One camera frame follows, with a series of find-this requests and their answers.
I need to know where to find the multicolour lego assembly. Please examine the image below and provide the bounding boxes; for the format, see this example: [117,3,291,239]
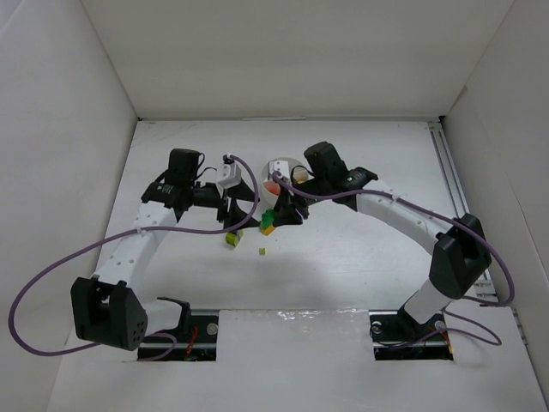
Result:
[225,230,244,247]

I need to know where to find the green and yellow lego stack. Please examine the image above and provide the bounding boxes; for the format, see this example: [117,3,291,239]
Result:
[260,209,275,236]

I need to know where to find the orange round lego dish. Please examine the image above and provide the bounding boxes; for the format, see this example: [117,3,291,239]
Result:
[263,181,281,197]

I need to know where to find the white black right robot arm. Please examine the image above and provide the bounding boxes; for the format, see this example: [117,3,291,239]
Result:
[269,142,492,344]

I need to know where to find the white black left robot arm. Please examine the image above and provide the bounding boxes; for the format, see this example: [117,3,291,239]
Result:
[70,148,259,351]

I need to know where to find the white round divided container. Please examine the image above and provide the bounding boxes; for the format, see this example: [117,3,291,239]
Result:
[260,157,308,208]

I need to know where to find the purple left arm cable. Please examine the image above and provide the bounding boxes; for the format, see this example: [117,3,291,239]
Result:
[8,153,262,358]

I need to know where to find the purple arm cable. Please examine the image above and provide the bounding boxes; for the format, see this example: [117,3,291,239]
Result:
[8,153,262,358]
[271,171,516,347]

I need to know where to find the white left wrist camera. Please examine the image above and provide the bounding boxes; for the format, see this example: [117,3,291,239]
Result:
[215,161,242,190]

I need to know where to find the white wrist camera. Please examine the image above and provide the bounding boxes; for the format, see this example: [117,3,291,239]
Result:
[267,159,290,180]
[215,161,242,190]

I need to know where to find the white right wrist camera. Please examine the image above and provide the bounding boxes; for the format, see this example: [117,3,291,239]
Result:
[267,159,290,180]

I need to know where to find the aluminium side rail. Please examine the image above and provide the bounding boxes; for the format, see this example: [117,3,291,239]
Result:
[427,119,499,303]

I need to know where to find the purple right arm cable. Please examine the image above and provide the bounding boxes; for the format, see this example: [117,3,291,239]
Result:
[271,171,516,347]

